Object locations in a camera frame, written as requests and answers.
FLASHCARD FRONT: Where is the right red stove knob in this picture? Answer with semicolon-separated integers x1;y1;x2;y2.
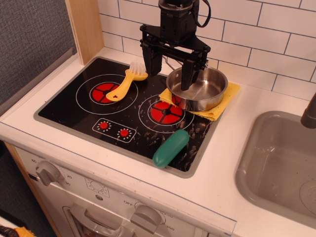
119;129;129;138

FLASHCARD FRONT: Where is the yellow cloth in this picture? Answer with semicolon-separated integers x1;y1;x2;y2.
159;82;240;121

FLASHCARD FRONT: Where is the small steel pot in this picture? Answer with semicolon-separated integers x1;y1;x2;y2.
160;68;228;112

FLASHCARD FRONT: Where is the black toy stove top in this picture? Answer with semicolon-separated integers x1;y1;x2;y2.
34;57;218;178

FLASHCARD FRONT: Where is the grey timer knob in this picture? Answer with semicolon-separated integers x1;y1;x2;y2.
36;161;61;186

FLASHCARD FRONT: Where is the yellow dish brush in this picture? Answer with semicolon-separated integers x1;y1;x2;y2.
106;62;148;102

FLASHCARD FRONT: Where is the wooden side panel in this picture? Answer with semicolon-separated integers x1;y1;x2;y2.
65;0;104;65

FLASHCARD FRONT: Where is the green toy cucumber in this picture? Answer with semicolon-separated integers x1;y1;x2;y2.
153;129;190;168

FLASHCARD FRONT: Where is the grey faucet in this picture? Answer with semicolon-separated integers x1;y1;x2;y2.
300;93;316;129

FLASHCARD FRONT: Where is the grey oven door handle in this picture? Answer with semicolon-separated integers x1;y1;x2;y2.
67;203;134;237

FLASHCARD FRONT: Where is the white toy oven front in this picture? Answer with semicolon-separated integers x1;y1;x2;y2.
16;149;236;237

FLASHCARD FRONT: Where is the left red stove knob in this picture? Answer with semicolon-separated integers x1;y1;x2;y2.
99;121;109;130

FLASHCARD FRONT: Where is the grey toy sink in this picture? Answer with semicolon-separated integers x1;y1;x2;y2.
236;111;316;228

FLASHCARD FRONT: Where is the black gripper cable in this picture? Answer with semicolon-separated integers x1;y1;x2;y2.
192;0;212;28

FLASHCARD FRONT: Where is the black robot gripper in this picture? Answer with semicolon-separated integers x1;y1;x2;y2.
140;0;210;91

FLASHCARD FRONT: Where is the red stove knob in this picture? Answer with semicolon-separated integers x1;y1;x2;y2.
99;121;109;130
119;129;129;138

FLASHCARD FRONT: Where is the grey oven temperature knob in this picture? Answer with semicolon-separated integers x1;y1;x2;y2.
130;205;162;234

